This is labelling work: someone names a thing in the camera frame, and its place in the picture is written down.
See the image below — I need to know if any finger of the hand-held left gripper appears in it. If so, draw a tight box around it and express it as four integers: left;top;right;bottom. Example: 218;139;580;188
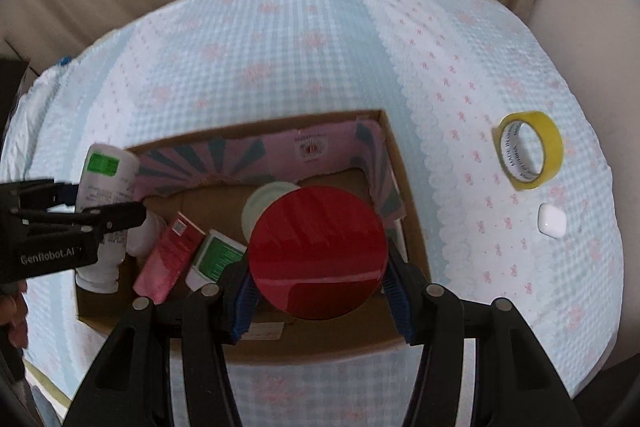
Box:
20;201;148;236
15;179;81;210

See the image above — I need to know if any white packet with green label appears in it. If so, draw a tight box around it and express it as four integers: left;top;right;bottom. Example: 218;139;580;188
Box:
185;229;248;293

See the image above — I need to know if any white earbuds case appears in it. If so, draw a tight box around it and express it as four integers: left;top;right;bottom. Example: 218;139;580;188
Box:
537;203;567;238

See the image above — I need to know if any grey headboard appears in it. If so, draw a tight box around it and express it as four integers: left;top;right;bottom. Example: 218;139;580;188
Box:
0;38;32;132

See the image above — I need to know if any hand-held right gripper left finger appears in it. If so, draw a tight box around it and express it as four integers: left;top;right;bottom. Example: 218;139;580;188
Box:
62;252;263;427

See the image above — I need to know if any white bottle with green label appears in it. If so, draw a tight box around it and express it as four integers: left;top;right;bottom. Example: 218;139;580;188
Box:
74;143;140;294

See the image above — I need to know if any blue pink printed bed sheet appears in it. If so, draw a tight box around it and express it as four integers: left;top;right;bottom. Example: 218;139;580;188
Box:
0;0;626;400

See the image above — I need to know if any yellow tape roll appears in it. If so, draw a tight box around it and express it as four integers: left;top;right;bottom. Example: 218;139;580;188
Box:
492;111;566;192

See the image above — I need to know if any light blue quilt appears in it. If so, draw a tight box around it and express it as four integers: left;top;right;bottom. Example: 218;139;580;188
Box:
0;57;76;168

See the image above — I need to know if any white round jar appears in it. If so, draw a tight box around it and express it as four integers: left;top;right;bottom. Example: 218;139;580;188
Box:
241;181;301;243

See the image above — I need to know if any cardboard box with pink flaps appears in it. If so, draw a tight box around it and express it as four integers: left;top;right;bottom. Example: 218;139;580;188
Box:
75;108;433;365

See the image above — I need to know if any red round lid container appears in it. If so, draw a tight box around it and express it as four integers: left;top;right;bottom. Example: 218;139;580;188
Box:
248;187;390;320

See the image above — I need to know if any small white container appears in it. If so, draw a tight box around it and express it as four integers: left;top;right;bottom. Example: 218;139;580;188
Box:
126;213;163;259

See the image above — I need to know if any person's left hand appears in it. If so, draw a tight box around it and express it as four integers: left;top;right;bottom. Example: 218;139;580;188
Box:
0;279;29;350

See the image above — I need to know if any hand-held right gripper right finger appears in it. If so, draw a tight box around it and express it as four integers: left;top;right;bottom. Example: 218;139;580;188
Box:
382;242;583;427

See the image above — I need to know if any small red carton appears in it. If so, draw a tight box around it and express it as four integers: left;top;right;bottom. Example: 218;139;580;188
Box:
132;212;206;305

